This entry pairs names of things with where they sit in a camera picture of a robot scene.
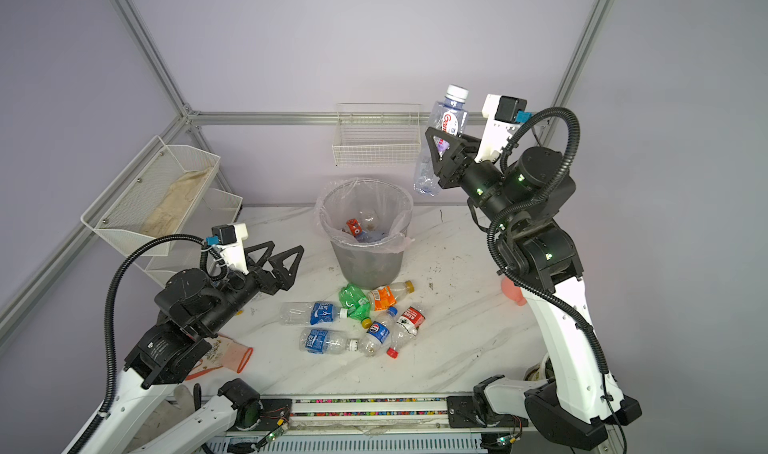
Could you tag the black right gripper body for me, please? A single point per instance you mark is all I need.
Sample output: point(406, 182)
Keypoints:
point(477, 183)

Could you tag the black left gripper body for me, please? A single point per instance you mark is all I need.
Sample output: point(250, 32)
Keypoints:
point(244, 288)

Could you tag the red cap round bottle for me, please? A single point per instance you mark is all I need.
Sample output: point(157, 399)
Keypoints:
point(363, 226)

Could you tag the pepsi label plastic bottle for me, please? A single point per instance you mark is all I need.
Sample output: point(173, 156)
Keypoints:
point(378, 335)

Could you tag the colourful label water bottle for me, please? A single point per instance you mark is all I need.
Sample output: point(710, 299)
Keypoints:
point(371, 237)

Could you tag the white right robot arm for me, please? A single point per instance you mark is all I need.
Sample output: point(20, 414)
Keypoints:
point(520, 188)

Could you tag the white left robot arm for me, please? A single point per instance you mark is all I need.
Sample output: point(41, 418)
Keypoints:
point(196, 304)

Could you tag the grey mesh waste bin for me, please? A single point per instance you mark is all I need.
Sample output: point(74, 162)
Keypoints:
point(368, 270)

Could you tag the green crushed plastic bottle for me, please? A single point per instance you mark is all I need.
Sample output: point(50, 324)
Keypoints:
point(356, 304)

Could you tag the white mesh lower shelf tray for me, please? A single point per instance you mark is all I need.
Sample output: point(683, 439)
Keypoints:
point(216, 208)

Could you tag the white mesh shelf tray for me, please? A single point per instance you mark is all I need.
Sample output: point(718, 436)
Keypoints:
point(216, 208)
point(153, 197)

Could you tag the orange label plastic bottle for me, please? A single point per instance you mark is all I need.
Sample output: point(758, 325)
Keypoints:
point(384, 297)

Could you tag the beige cloth glove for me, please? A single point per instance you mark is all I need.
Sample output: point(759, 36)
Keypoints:
point(168, 216)

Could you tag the pink plastic watering can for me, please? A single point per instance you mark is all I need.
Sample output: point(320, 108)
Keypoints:
point(514, 293)

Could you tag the white mesh upper shelf tray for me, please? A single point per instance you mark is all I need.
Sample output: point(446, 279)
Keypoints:
point(153, 197)

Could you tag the red label clear bottle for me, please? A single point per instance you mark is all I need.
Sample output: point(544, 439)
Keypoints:
point(405, 330)

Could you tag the white cotton glove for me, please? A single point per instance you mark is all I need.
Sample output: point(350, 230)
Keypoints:
point(169, 413)

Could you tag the potted green plant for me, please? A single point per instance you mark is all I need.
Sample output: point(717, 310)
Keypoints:
point(540, 372)

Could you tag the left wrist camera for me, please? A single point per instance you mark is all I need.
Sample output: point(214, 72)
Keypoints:
point(226, 244)

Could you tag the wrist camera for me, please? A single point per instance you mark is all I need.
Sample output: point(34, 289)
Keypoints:
point(504, 115)
point(226, 244)

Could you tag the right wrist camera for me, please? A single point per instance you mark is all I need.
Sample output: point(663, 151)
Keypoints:
point(504, 115)

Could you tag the white wire wall basket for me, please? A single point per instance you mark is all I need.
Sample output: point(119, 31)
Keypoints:
point(376, 145)

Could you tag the aluminium frame horizontal bar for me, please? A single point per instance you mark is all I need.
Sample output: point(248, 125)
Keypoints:
point(306, 118)

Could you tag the aluminium frame corner post left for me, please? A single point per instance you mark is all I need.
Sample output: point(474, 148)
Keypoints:
point(130, 15)

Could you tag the aluminium frame corner post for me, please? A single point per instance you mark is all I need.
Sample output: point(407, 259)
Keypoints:
point(130, 15)
point(585, 44)

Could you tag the metal base rail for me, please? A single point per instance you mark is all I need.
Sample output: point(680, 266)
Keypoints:
point(373, 423)

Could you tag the aluminium frame corner post right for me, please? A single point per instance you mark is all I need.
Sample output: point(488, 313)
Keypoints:
point(585, 44)

